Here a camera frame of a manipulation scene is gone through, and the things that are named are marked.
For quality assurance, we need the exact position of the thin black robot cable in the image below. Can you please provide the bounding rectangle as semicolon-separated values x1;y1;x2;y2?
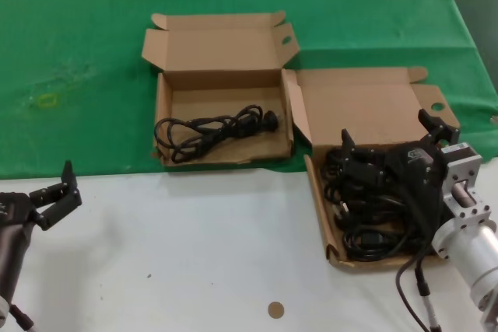
395;248;429;332

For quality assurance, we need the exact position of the black power cable pile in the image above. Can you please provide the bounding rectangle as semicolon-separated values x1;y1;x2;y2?
321;147;443;262

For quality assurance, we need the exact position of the green tablecloth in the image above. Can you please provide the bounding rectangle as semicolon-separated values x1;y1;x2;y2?
0;0;498;180

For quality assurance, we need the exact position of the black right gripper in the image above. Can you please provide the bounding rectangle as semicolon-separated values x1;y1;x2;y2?
340;107;461;247

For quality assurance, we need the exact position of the black power cable with plug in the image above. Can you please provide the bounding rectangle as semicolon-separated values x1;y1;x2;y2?
154;104;281;164

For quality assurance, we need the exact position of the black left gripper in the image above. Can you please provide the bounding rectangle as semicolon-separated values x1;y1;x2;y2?
0;159;83;231

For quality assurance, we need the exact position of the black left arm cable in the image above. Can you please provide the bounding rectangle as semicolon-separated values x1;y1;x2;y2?
9;302;38;332

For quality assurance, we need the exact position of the cardboard box with oval hole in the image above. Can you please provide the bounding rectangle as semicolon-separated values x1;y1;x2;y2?
140;11;300;166

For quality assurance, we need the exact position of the yellow-green rubber ring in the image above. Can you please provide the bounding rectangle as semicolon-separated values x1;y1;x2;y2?
37;93;59;110

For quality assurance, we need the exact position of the cardboard box with round hole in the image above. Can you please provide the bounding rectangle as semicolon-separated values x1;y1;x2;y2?
280;66;478;274

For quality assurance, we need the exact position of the round brown sticker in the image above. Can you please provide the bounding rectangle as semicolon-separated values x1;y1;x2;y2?
267;301;285;320

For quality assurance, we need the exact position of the robot cable with silver plug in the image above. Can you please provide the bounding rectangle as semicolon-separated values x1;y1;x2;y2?
414;257;443;332

